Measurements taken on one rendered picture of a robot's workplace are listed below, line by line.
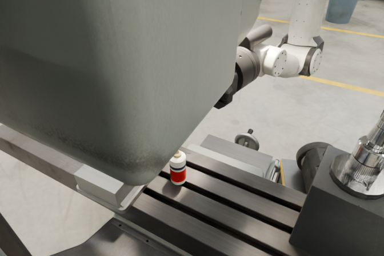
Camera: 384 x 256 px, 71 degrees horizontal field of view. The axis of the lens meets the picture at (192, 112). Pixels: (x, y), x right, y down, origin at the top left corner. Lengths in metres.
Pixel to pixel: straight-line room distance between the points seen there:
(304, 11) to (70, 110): 0.77
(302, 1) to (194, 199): 0.62
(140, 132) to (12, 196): 2.06
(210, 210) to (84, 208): 1.36
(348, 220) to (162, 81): 0.44
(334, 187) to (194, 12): 0.40
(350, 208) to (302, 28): 0.54
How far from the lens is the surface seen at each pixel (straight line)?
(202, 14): 0.20
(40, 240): 1.92
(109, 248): 0.71
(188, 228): 0.64
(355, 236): 0.57
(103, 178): 0.66
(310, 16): 0.88
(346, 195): 0.52
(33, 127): 0.26
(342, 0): 5.19
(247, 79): 0.58
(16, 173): 2.35
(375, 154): 0.49
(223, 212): 0.66
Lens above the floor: 1.51
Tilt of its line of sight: 37 degrees down
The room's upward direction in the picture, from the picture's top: straight up
